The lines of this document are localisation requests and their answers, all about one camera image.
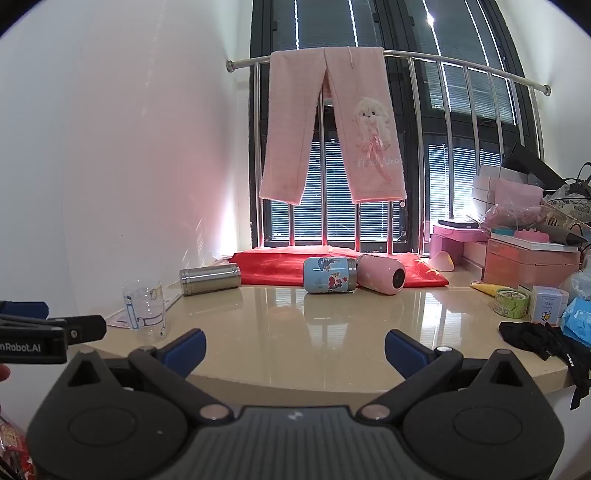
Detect black window frame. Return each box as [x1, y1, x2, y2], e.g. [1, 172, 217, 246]
[249, 0, 546, 251]

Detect pink plastic bag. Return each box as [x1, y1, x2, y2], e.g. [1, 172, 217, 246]
[479, 200, 549, 232]

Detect yellow tube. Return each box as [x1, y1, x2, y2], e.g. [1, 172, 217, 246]
[470, 280, 509, 299]

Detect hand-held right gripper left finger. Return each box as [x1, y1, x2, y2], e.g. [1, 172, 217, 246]
[68, 329, 234, 423]

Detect blue tissue packet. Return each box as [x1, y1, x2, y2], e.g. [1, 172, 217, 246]
[560, 297, 591, 348]

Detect small white carton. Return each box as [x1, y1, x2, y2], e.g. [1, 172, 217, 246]
[528, 285, 570, 326]

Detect pale pink box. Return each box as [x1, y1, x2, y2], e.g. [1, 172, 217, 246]
[493, 179, 546, 209]

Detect patterned beige bag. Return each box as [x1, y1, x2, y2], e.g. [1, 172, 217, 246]
[542, 188, 591, 228]

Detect stainless steel cup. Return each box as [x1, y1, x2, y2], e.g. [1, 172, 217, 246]
[179, 263, 242, 296]

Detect black cloth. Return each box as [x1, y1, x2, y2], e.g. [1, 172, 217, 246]
[498, 320, 591, 411]

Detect black monitor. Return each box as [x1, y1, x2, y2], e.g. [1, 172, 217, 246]
[501, 141, 567, 190]

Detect black cable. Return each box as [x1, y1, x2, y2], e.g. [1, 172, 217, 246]
[561, 161, 591, 200]

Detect large pink box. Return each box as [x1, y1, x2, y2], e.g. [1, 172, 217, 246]
[483, 233, 583, 292]

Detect red snack packet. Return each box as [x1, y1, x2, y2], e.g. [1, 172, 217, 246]
[0, 412, 38, 480]

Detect white plastic bag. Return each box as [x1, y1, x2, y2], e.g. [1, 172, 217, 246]
[558, 267, 591, 302]

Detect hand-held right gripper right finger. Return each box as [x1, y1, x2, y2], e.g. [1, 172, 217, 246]
[359, 329, 528, 423]

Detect red cloth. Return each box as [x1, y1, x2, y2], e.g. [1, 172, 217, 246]
[229, 246, 450, 288]

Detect metal window railing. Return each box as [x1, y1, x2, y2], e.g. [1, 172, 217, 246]
[226, 48, 553, 257]

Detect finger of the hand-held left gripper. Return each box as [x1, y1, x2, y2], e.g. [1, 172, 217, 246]
[0, 301, 49, 320]
[46, 315, 107, 346]

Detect pink cup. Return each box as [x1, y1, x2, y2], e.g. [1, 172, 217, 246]
[355, 253, 407, 296]

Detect pink small shelf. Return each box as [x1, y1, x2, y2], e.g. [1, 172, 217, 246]
[430, 224, 491, 260]

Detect grey hair curler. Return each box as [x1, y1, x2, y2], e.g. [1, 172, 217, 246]
[537, 220, 588, 246]

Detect stack of white boxes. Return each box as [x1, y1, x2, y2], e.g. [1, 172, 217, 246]
[471, 164, 525, 217]

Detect blue cartoon print cup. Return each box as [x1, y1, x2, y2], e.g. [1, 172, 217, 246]
[302, 257, 358, 294]

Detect pink embroidered pants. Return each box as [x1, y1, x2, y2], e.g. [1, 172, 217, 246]
[259, 46, 407, 206]

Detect clear plastic printed cup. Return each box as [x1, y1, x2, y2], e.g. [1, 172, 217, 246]
[122, 281, 167, 343]

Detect green tin can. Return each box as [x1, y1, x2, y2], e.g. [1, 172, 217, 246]
[492, 287, 531, 319]

